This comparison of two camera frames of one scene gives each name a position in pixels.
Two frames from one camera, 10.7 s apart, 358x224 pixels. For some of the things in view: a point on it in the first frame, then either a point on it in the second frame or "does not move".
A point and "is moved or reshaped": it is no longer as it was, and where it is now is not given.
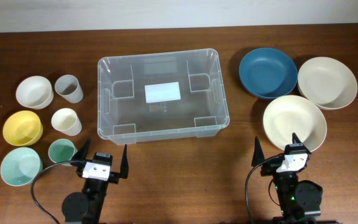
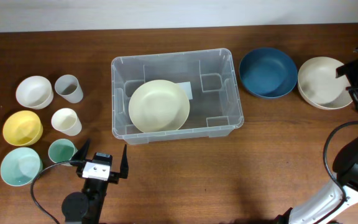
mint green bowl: [19, 166] does not move
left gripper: [114, 176] does not move
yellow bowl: [22, 128] does not move
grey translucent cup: [68, 87] does not move
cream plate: [290, 114] to [158, 106]
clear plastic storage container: [153, 97] is moved or reshaped
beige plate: [327, 83] does not move
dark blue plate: [266, 73] does not move
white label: [162, 92] to [186, 86]
